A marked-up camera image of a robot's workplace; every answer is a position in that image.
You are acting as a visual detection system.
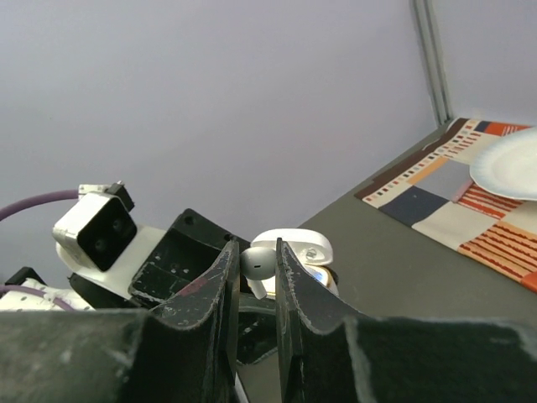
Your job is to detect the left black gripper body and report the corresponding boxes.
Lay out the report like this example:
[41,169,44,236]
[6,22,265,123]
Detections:
[66,208,250,309]

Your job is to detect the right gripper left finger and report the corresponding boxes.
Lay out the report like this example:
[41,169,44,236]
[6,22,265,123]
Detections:
[121,240,240,402]

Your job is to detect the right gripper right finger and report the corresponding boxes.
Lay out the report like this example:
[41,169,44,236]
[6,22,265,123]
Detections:
[275,238,364,402]

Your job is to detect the white earbud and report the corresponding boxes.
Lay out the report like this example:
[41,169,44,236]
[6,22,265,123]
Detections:
[240,247,276,300]

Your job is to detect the white earbud case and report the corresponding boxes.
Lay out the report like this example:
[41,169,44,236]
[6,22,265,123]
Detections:
[250,228,339,296]

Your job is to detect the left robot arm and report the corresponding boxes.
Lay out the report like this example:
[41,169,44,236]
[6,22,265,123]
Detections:
[1,209,234,311]

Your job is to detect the patchwork placemat cloth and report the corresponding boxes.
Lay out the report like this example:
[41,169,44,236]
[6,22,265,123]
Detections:
[355,118,536,290]

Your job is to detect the white plate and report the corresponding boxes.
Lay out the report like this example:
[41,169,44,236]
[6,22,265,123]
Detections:
[469,128,536,202]

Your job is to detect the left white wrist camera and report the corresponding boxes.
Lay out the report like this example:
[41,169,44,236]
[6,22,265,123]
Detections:
[52,182,138,272]

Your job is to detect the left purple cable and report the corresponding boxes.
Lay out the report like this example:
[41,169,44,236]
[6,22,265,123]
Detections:
[0,189,81,311]

